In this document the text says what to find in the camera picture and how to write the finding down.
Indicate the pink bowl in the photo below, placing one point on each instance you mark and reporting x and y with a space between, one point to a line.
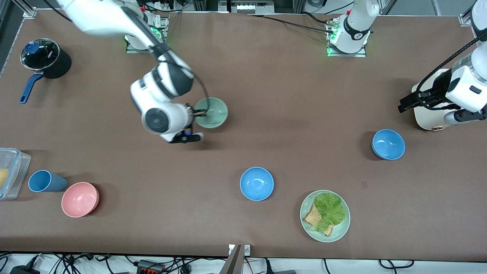
80 199

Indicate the brown bread slice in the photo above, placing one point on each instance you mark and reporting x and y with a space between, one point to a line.
312 217

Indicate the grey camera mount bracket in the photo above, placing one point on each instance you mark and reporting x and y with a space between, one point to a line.
234 264

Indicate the black red power adapter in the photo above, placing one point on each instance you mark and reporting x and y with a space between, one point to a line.
150 268

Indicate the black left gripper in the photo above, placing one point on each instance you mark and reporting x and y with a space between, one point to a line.
437 86

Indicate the green plate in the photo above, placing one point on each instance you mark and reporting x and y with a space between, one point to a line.
338 228

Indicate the yellow food piece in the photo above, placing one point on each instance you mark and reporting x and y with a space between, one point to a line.
3 178

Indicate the white toaster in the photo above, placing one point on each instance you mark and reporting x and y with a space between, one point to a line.
430 118

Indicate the white socket strip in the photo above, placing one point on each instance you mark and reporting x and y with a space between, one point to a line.
245 7

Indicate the blue bowl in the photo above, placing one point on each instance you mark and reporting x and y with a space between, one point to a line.
388 144
257 183

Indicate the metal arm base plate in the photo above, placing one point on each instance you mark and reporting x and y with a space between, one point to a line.
133 49
361 54

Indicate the green lettuce leaf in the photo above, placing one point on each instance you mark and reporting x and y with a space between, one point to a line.
331 209

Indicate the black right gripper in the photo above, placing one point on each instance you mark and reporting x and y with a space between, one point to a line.
198 112

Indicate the green bowl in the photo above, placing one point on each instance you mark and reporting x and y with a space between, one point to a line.
215 114

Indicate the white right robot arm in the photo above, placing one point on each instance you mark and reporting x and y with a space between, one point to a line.
99 17

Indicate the aluminium frame profile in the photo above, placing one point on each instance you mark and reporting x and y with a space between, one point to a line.
30 13
466 19

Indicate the clear plastic container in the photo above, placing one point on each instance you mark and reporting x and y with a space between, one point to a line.
17 171

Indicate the blue cup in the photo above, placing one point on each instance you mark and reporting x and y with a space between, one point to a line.
47 181

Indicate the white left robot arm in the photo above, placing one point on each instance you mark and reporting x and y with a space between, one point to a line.
354 28

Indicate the glass lid with blue knob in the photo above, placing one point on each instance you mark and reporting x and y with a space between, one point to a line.
40 54

